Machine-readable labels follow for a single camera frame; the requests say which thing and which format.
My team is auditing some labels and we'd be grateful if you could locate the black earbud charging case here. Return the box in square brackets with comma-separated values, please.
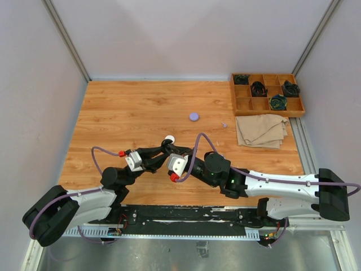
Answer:
[161, 139, 173, 150]

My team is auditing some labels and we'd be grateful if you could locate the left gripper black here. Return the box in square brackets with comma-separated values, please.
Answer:
[122, 145, 168, 186]

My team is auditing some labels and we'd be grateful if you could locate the rolled black tie centre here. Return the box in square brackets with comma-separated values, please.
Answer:
[250, 81, 268, 97]

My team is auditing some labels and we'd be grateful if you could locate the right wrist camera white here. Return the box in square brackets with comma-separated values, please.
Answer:
[167, 154, 186, 177]

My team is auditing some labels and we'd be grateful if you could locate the beige folded cloth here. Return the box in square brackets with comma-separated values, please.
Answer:
[235, 114, 289, 150]

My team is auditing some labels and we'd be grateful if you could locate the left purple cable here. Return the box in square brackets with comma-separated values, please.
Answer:
[29, 146, 127, 245]

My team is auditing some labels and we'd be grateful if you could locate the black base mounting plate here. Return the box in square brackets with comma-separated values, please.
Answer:
[87, 204, 290, 237]

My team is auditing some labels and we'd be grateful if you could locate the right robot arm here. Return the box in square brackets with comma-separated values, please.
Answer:
[164, 144, 350, 226]

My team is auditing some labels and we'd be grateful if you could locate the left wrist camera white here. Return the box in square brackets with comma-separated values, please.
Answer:
[125, 151, 143, 172]

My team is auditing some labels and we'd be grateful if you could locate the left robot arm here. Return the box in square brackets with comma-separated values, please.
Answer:
[22, 146, 169, 247]

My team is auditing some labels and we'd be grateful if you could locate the purple earbud charging case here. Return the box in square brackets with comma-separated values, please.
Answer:
[189, 112, 200, 122]

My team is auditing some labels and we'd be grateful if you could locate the rolled black tie right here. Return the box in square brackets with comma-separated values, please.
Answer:
[281, 80, 300, 98]

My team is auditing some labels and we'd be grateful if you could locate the rolled blue patterned tie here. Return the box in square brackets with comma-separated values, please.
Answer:
[269, 94, 287, 111]

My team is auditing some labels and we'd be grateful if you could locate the wooden compartment tray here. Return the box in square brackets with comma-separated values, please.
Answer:
[230, 73, 305, 117]

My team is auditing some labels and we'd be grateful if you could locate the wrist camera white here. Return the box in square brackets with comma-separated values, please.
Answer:
[125, 151, 143, 172]
[167, 154, 186, 177]

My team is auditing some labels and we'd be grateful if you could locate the rolled dark tie top-left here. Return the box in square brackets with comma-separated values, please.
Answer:
[233, 74, 250, 85]

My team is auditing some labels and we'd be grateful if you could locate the white earbud charging case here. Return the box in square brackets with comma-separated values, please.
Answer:
[165, 135, 175, 142]

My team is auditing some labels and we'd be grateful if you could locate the rolled black tie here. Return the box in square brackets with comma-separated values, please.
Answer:
[250, 81, 268, 97]
[281, 80, 300, 98]

